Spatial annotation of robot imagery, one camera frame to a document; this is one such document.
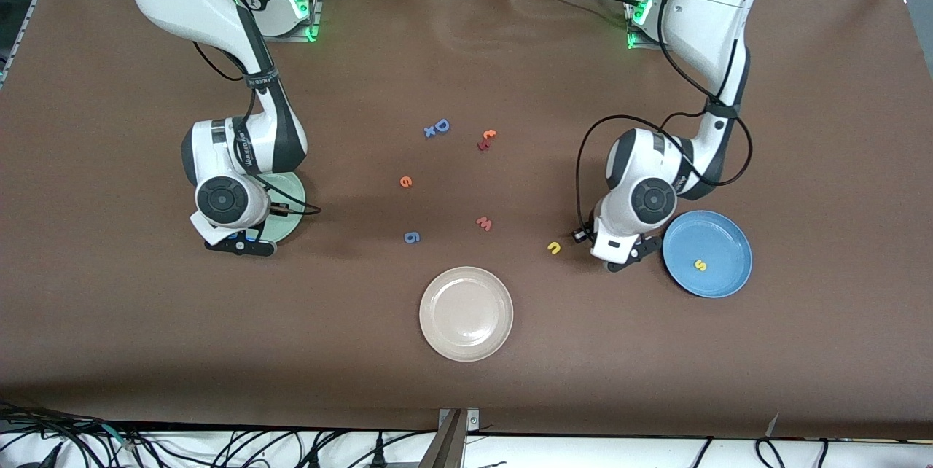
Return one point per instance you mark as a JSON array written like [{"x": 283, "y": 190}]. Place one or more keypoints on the blue plate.
[{"x": 721, "y": 235}]

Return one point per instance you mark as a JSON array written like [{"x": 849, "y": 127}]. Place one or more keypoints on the black power plug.
[{"x": 379, "y": 453}]

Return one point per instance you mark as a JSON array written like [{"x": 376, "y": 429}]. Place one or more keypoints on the brown table cover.
[{"x": 656, "y": 380}]

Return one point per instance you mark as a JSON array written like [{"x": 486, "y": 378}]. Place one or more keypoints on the beige plate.
[{"x": 466, "y": 313}]

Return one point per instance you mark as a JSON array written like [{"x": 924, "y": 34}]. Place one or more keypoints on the yellow foam letter u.
[{"x": 557, "y": 250}]

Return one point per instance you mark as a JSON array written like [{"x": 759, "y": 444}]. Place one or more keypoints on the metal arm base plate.
[
  {"x": 315, "y": 16},
  {"x": 633, "y": 41}
]

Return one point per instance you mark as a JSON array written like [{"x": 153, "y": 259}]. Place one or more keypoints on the blue foam digit 6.
[{"x": 407, "y": 237}]

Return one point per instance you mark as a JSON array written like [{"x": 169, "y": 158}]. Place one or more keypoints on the small metal clamp bracket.
[{"x": 472, "y": 418}]

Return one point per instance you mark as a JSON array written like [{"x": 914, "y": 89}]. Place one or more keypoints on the aluminium profile bar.
[{"x": 446, "y": 447}]

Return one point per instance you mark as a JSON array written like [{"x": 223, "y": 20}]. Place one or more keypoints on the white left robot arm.
[{"x": 707, "y": 16}]

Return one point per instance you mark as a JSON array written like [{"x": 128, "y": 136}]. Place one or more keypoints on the light green plate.
[{"x": 288, "y": 187}]

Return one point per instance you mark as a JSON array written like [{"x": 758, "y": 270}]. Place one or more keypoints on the salmon foam letter w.
[{"x": 485, "y": 224}]

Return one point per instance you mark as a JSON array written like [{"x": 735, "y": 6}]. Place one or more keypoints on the blue foam letter D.
[{"x": 447, "y": 126}]

